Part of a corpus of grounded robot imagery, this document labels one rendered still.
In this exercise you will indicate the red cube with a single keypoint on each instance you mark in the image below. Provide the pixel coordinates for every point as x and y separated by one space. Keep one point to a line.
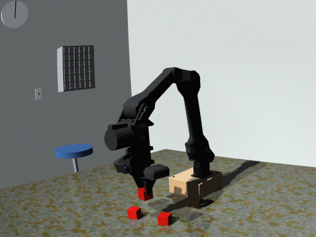
142 195
134 212
164 218

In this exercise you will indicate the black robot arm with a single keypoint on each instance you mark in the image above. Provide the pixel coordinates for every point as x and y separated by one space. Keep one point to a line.
132 126

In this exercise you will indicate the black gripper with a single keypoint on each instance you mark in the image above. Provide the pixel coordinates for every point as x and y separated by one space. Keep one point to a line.
146 175

